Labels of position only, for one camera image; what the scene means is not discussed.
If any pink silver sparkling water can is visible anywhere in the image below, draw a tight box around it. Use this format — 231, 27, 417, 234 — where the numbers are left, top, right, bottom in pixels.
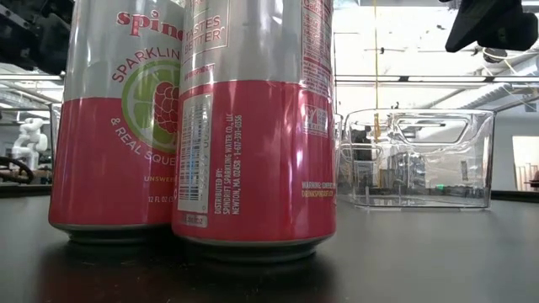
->
171, 0, 338, 264
48, 0, 186, 245

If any clear plastic bin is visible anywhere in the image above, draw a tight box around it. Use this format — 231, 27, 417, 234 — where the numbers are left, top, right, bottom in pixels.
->
343, 108, 497, 210

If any grey horizontal rail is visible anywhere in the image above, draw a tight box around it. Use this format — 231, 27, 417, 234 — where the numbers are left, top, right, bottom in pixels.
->
0, 73, 539, 89

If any black round wheel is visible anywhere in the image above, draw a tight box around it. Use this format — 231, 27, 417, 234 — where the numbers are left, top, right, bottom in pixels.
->
0, 156, 35, 185

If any black ceiling device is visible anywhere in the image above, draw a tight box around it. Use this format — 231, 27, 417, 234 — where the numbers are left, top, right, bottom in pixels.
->
482, 46, 509, 64

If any white robot figure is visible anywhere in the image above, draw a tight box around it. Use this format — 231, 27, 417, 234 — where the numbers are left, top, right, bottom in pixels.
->
11, 117, 50, 169

